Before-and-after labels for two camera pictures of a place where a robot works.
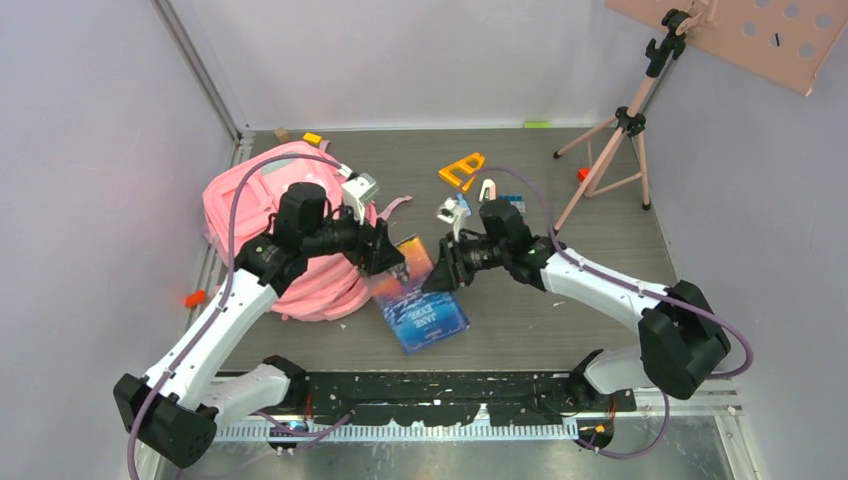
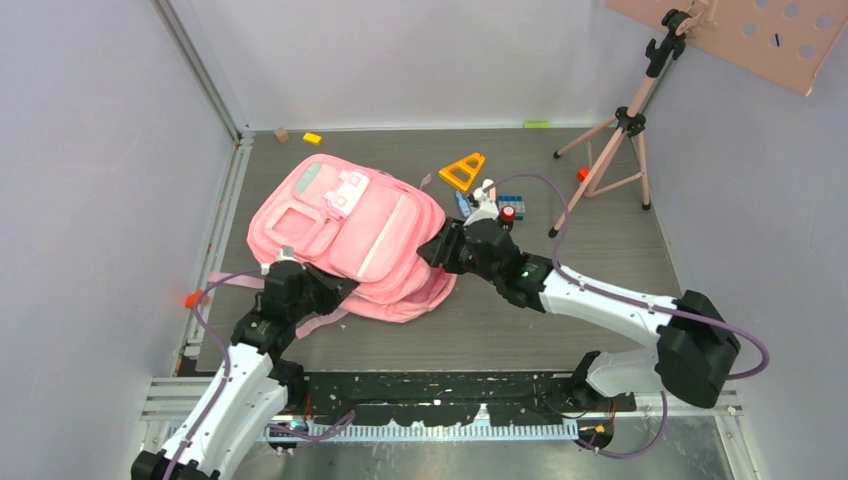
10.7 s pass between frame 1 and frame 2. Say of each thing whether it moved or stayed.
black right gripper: moved
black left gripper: moved
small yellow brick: stayed
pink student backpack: moved
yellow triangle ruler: stayed
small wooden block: stayed
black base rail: stayed
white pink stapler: stayed
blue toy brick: stayed
